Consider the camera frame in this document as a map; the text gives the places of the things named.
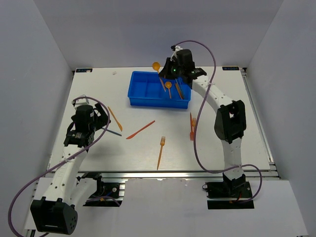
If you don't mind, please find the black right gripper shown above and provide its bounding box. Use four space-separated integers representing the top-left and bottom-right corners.
158 58 183 81

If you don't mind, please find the orange spoon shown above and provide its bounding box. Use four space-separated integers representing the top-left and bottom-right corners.
165 81 172 99
152 61 166 92

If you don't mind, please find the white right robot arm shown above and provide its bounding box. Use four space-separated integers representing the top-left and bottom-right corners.
158 45 246 197

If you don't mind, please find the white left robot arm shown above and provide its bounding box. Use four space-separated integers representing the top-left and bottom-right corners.
30 102 111 235

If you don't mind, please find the blue chopstick left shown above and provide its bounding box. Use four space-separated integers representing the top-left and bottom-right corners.
105 129 122 136

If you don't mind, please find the orange plastic knife left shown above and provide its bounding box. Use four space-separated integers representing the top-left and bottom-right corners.
108 106 123 132

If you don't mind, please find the blue divided plastic bin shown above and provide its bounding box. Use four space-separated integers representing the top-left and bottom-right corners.
128 71 191 109

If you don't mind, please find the red-orange plastic knife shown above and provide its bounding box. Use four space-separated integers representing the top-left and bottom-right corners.
126 120 156 140

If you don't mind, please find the right table label sticker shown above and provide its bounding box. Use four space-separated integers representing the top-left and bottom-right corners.
222 66 239 71

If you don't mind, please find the table label sticker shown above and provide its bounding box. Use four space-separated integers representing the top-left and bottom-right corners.
222 66 239 71
75 68 93 73

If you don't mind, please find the left table label sticker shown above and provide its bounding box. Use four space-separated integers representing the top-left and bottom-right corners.
75 68 93 73

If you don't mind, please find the red-orange fork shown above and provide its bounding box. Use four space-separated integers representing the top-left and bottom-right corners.
190 113 194 141

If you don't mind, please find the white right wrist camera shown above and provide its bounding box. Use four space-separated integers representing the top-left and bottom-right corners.
171 45 183 57

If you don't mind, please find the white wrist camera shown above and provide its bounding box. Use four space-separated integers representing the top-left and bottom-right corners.
71 95 90 110
171 45 183 57

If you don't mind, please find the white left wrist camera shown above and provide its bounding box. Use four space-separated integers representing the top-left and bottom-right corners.
71 95 90 110

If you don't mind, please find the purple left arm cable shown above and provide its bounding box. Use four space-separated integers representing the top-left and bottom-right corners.
8 97 111 237

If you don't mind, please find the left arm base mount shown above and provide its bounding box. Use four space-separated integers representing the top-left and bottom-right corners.
77 172 122 207

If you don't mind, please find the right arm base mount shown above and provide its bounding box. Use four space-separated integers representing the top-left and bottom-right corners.
202 174 254 210

